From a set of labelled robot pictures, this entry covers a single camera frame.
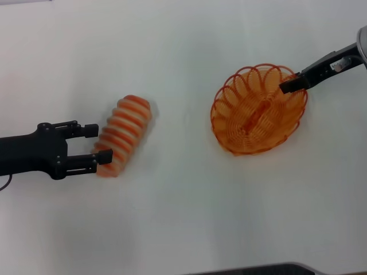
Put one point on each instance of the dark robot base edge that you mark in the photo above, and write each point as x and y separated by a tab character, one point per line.
272	270

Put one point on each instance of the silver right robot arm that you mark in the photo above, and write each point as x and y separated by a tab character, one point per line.
363	43

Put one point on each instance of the orange striped toy bread loaf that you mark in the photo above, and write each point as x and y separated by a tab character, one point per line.
126	126

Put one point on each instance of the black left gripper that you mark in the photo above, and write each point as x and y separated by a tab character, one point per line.
31	154

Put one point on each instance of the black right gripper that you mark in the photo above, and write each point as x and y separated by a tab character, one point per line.
327	67

